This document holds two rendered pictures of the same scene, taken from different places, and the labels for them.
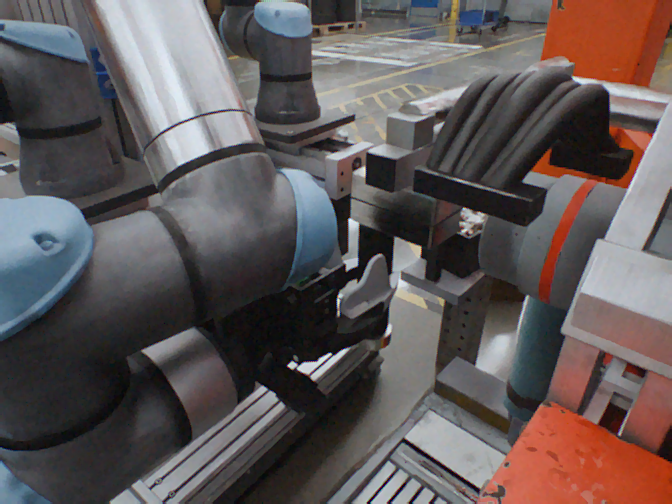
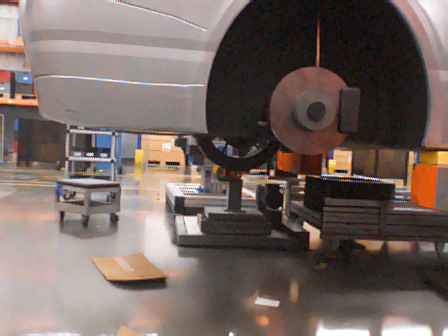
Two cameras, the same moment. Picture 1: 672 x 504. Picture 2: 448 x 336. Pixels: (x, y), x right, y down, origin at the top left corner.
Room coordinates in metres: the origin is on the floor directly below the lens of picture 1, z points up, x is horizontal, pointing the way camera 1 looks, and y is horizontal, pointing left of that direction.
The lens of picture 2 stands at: (-2.46, -2.73, 0.72)
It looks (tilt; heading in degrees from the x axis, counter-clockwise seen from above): 3 degrees down; 41
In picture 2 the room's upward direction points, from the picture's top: 3 degrees clockwise
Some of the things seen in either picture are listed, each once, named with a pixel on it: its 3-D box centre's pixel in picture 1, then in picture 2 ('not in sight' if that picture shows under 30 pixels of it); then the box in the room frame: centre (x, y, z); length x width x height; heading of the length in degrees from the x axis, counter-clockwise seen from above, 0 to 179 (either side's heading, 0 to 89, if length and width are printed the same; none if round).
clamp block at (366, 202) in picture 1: (405, 200); not in sight; (0.39, -0.06, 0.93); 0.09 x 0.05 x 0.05; 48
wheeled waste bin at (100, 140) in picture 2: not in sight; (108, 147); (3.28, 5.36, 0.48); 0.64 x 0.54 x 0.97; 59
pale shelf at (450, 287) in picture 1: (470, 253); (290, 178); (1.13, -0.37, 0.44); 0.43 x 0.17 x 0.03; 138
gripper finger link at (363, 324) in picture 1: (341, 322); not in sight; (0.34, -0.01, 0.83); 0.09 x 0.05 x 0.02; 130
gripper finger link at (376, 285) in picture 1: (375, 281); not in sight; (0.37, -0.04, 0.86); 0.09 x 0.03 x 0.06; 130
